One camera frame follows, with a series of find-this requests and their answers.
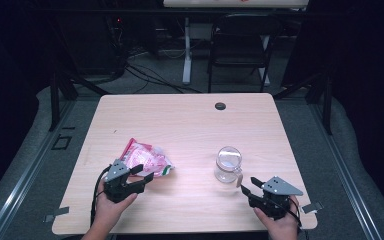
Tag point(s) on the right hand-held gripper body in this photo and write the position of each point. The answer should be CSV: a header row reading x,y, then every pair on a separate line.
x,y
273,203

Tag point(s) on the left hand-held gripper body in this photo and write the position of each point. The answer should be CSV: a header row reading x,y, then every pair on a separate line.
x,y
120,190

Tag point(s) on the red and white snack bag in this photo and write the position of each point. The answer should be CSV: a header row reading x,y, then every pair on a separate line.
x,y
145,158

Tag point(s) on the clear glass jar with lid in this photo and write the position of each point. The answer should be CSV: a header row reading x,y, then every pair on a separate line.
x,y
228,163

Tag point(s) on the person's left hand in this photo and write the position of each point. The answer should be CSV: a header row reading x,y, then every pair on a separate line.
x,y
106,211

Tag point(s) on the person's right hand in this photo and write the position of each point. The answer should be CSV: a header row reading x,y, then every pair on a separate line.
x,y
283,228

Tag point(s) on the grey tape strip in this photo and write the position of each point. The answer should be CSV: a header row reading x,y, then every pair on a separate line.
x,y
57,213
311,207

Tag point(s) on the round grey table grommet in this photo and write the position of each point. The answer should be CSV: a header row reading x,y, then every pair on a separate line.
x,y
220,106

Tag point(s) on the black metal stand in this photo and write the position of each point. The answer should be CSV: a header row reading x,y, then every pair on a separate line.
x,y
327,106
54,100

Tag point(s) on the dark equipment with red light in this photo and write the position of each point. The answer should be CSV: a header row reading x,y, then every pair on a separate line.
x,y
118,20

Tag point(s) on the black folding chair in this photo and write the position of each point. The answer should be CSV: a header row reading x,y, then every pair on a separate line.
x,y
246,26

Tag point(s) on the white desk top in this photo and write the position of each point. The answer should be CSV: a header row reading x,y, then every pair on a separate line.
x,y
233,3

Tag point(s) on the metal floor rail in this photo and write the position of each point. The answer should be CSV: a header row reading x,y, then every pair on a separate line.
x,y
350,186
20,190

